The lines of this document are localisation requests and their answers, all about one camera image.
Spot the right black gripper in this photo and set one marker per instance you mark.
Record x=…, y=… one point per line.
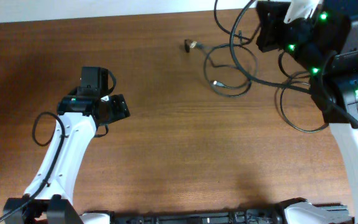
x=271, y=17

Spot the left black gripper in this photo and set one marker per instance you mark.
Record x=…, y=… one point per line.
x=120, y=108

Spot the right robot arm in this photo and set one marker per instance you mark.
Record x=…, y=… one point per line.
x=322, y=36

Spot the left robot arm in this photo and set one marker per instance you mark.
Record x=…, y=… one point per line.
x=49, y=197

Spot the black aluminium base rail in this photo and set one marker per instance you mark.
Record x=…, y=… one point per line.
x=287, y=212

